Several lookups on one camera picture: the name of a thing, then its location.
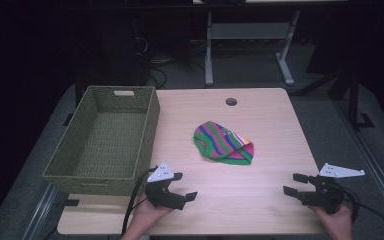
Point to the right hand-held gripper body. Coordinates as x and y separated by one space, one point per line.
326 196

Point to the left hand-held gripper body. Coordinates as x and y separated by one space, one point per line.
161 196

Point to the striped knit hat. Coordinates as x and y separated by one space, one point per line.
220 143

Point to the green woven basket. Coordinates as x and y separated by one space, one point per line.
106 143

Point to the person's left hand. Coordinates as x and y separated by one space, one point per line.
146 215

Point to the person's right hand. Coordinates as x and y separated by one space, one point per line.
338 223

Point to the black metal stand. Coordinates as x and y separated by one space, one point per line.
355 100

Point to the dark cabinet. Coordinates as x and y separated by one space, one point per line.
113 50

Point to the aluminium rail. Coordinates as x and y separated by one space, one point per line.
373 160
41 213

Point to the grey metal desk frame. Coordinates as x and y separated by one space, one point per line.
250 31

